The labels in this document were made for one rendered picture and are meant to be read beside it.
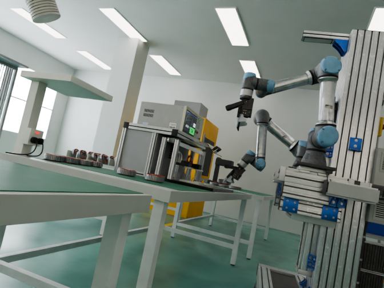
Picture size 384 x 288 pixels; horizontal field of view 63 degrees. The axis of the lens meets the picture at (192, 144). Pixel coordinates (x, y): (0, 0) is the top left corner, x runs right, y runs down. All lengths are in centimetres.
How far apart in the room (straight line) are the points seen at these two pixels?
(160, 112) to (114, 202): 168
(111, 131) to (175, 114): 406
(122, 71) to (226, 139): 303
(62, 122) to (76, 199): 975
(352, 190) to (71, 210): 159
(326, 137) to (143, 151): 120
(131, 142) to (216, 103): 592
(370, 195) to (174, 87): 716
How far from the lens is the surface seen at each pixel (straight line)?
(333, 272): 232
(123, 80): 650
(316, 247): 232
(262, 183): 757
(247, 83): 194
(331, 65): 205
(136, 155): 229
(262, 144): 252
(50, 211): 63
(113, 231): 93
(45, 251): 227
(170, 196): 132
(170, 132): 219
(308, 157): 207
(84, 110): 997
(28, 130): 190
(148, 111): 246
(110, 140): 633
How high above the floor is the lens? 83
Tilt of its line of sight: 5 degrees up
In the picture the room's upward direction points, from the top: 11 degrees clockwise
